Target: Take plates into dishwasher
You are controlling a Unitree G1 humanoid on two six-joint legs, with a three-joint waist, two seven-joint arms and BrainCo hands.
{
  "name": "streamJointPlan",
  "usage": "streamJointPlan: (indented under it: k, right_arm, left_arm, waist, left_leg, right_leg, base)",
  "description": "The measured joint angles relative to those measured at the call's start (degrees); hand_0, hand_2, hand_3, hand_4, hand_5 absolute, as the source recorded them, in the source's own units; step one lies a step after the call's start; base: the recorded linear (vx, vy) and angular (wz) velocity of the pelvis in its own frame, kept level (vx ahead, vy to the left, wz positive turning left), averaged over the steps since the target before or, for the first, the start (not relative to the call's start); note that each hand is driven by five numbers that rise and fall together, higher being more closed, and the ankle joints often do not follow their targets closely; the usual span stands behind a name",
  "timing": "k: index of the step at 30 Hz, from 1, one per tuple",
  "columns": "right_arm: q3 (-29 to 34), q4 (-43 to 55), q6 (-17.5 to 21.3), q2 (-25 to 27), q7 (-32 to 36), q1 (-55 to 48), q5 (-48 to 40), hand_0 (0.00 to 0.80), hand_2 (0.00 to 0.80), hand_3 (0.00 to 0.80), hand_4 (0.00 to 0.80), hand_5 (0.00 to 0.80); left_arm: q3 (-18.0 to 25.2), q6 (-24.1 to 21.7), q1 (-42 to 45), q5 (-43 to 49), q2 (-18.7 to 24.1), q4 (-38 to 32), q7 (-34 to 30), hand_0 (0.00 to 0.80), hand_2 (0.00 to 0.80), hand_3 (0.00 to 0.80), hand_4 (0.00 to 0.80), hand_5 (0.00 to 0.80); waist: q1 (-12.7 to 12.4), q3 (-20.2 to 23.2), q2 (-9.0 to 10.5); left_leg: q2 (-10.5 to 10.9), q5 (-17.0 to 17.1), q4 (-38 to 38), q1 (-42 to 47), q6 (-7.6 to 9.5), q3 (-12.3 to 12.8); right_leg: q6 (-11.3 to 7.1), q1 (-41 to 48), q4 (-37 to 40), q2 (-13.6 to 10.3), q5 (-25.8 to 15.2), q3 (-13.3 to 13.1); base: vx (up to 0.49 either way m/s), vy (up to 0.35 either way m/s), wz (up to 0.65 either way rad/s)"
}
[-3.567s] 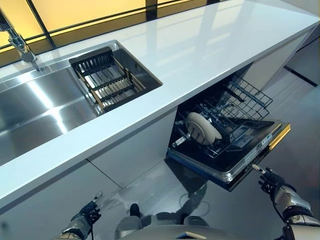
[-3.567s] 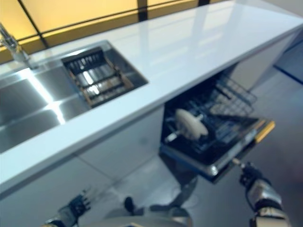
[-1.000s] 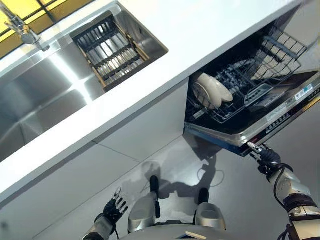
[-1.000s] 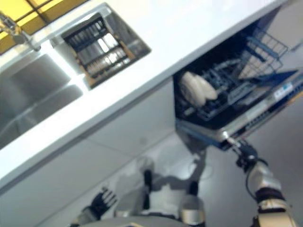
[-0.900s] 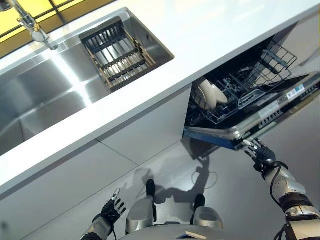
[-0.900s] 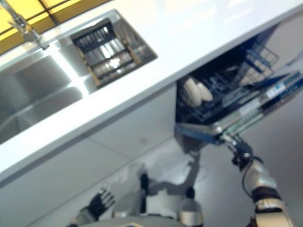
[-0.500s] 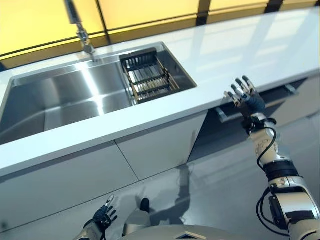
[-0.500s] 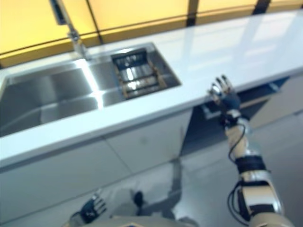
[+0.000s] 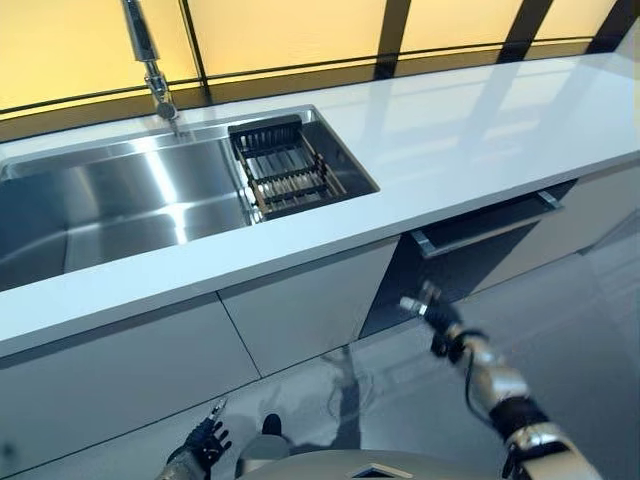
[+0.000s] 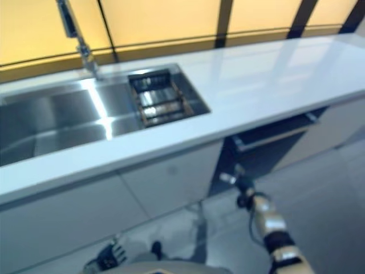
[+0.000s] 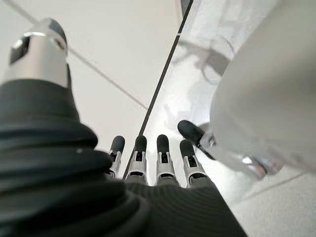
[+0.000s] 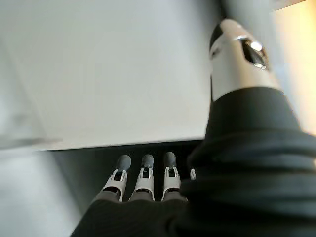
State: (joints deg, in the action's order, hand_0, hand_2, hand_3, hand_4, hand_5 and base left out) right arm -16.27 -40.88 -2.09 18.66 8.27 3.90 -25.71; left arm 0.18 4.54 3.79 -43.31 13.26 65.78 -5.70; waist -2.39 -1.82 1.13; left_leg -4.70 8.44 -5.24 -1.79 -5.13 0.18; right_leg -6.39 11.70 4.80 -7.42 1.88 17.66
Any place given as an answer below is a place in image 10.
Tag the dishwasher door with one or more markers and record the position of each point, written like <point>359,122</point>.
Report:
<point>271,148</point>

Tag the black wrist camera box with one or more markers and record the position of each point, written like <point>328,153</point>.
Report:
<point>241,201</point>

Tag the robot left leg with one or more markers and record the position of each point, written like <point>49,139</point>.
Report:
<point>156,248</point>

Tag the black sink drying rack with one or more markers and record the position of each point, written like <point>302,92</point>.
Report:
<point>148,81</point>

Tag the chrome kitchen faucet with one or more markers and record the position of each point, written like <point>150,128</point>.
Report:
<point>74,31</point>

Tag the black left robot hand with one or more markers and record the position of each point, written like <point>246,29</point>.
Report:
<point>112,255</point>

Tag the dark window frame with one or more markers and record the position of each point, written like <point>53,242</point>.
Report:
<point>223,23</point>

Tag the white cabinet door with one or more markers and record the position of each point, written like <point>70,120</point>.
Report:
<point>205,171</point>
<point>57,217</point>
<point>328,134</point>
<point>154,188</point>

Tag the stainless steel sink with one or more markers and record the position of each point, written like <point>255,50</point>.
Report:
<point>57,122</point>

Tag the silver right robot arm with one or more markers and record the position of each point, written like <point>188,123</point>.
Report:
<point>273,222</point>

